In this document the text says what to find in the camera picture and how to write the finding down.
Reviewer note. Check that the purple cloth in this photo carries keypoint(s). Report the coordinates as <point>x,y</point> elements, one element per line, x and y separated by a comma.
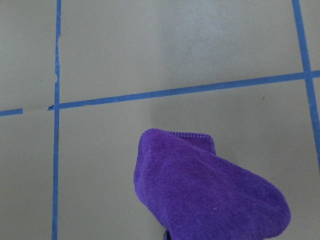
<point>196,195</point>

